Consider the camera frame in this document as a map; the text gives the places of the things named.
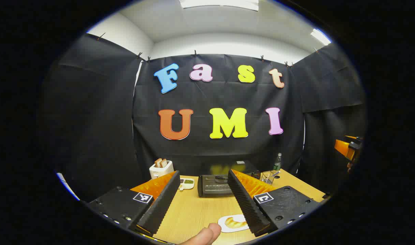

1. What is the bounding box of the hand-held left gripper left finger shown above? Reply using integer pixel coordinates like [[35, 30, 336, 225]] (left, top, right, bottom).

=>
[[87, 170, 181, 238]]

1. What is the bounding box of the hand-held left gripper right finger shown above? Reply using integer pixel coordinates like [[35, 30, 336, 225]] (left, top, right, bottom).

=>
[[227, 169, 322, 238]]

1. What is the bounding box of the golden croissant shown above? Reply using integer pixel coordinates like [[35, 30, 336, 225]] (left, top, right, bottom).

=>
[[225, 217, 248, 229]]

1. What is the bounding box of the black electric oven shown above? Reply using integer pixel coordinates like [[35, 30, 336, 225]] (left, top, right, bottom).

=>
[[197, 161, 261, 198]]

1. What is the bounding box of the white toaster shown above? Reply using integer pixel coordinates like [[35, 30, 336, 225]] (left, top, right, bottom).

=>
[[149, 160, 174, 180]]

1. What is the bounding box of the white plate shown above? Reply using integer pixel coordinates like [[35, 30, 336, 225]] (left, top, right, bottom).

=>
[[218, 214, 249, 233]]

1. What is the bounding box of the white divided snack dish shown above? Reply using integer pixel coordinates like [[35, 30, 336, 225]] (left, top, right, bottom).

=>
[[179, 178, 195, 191]]

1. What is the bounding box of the black backdrop cloth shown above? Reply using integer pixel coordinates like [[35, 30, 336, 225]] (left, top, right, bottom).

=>
[[41, 32, 366, 203]]

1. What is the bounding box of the small ceiling light panel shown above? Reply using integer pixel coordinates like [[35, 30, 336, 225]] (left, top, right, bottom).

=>
[[311, 29, 331, 46]]

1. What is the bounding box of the large ceiling light panel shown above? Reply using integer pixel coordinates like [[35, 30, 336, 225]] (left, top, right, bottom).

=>
[[179, 0, 259, 12]]

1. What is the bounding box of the wire utensil holder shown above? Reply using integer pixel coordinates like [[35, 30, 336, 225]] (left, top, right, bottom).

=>
[[261, 170, 280, 185]]

